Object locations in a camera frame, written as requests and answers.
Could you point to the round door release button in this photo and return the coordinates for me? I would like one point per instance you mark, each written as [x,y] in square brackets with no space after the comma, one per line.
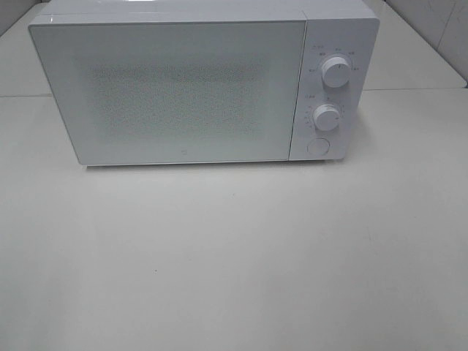
[318,147]

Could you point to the white control knob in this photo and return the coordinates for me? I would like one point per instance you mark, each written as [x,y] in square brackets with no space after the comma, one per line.
[326,117]
[335,70]

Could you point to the white microwave door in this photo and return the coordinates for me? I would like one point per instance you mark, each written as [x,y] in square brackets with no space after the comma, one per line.
[140,93]

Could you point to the white microwave oven body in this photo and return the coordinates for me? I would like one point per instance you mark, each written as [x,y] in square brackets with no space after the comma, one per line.
[348,28]

